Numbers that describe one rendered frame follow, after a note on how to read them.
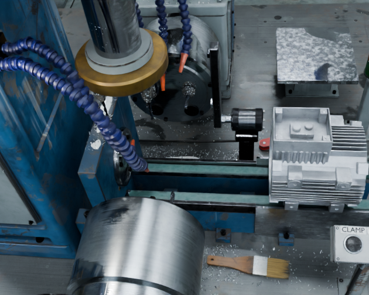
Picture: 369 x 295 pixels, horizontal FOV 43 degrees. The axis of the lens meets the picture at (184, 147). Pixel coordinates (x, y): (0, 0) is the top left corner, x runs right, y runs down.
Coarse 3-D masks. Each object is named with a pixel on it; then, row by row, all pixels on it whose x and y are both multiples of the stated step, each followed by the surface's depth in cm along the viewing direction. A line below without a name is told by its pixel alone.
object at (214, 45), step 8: (216, 48) 102; (208, 56) 104; (216, 56) 103; (216, 64) 105; (216, 72) 106; (216, 80) 108; (216, 88) 110; (216, 96) 112; (216, 104) 114; (216, 112) 116; (216, 120) 118
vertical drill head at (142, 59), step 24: (96, 0) 76; (120, 0) 77; (96, 24) 80; (120, 24) 80; (96, 48) 85; (120, 48) 83; (144, 48) 86; (96, 72) 86; (120, 72) 85; (144, 72) 85; (96, 96) 92; (120, 96) 87; (144, 96) 91
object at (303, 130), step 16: (288, 112) 103; (304, 112) 103; (320, 112) 101; (272, 128) 103; (288, 128) 103; (304, 128) 101; (320, 128) 102; (272, 144) 100; (288, 144) 97; (304, 144) 96; (320, 144) 96; (288, 160) 101; (304, 160) 100; (320, 160) 100
